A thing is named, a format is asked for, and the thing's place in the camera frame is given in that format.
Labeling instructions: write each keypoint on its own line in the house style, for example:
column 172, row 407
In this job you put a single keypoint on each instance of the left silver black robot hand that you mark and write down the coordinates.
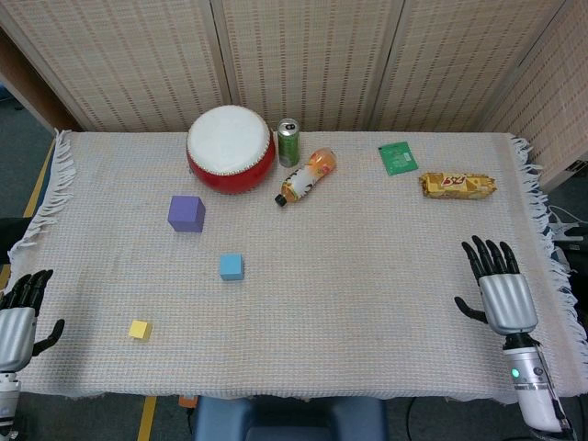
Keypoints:
column 16, row 335

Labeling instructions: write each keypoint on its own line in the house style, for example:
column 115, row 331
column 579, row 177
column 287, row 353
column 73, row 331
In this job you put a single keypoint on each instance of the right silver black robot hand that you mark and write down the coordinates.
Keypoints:
column 507, row 303

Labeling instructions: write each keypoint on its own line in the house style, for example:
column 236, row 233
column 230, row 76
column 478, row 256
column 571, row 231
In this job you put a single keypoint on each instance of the small yellow foam cube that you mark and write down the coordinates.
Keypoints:
column 140, row 331

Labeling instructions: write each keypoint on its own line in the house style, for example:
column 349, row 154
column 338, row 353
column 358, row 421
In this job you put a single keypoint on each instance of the blue cube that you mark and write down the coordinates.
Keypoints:
column 231, row 267

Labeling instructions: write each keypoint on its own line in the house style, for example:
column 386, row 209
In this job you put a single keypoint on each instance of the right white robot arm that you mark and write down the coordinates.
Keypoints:
column 535, row 390

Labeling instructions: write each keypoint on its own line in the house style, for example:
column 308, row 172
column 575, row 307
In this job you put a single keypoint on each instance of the black equipment box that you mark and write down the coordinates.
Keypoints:
column 578, row 248

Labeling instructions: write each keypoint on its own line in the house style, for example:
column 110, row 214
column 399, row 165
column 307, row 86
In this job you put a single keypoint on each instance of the yellow biscuit pack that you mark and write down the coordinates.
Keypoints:
column 457, row 186

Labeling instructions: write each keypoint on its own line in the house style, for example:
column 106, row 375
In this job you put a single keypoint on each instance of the green sachet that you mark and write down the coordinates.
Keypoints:
column 398, row 158

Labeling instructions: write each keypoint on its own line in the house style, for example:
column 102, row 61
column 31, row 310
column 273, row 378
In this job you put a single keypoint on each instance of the small orange object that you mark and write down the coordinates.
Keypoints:
column 187, row 400

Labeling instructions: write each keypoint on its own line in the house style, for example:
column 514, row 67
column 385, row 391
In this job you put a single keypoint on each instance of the white woven fringed tablecloth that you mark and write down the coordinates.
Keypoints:
column 321, row 298

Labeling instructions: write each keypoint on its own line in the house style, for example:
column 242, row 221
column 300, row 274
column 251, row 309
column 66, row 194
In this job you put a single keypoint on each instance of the woven bamboo screen panel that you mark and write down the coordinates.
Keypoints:
column 551, row 115
column 308, row 59
column 115, row 59
column 459, row 59

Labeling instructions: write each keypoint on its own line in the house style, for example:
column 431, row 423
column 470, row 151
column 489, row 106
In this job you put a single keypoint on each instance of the large purple foam cube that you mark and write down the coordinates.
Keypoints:
column 185, row 213

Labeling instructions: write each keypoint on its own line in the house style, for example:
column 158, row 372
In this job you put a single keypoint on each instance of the orange juice bottle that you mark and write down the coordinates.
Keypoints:
column 305, row 177

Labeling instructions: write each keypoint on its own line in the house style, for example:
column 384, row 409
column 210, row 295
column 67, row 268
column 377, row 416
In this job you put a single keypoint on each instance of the brown wooden board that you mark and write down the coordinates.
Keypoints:
column 27, row 82

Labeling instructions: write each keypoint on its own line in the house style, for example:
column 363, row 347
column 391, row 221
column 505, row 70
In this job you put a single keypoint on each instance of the green drink can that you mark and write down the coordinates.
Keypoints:
column 289, row 147

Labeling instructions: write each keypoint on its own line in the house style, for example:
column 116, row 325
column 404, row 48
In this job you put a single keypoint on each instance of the red drum with white skin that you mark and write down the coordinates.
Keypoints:
column 229, row 147

